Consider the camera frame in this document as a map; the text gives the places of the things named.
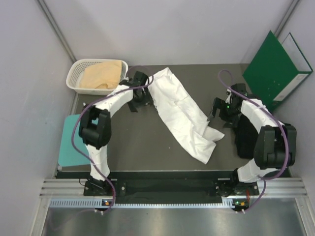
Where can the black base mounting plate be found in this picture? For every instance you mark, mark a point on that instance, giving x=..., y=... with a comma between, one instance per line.
x=207, y=187

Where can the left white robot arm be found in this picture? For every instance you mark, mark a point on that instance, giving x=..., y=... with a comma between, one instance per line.
x=95, y=128

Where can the white daisy print t-shirt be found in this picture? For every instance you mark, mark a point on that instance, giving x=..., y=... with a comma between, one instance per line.
x=182, y=116

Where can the white plastic basket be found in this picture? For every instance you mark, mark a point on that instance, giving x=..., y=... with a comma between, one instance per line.
x=76, y=73

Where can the beige folded t-shirt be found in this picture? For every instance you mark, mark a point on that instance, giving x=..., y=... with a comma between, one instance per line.
x=105, y=75

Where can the black t-shirt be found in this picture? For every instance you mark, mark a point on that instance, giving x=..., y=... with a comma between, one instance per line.
x=245, y=138

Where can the teal cutting mat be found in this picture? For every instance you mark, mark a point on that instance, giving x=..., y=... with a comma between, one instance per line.
x=68, y=156

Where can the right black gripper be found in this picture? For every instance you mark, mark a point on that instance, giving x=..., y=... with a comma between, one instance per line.
x=220, y=104

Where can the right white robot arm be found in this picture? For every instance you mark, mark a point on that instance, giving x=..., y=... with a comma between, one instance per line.
x=268, y=144

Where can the aluminium rail frame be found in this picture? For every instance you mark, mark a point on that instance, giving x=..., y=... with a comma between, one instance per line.
x=282, y=208

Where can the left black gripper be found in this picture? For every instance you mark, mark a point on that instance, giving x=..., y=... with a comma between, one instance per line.
x=147, y=100

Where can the green ring binder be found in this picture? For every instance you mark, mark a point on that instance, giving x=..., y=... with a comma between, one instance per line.
x=276, y=70

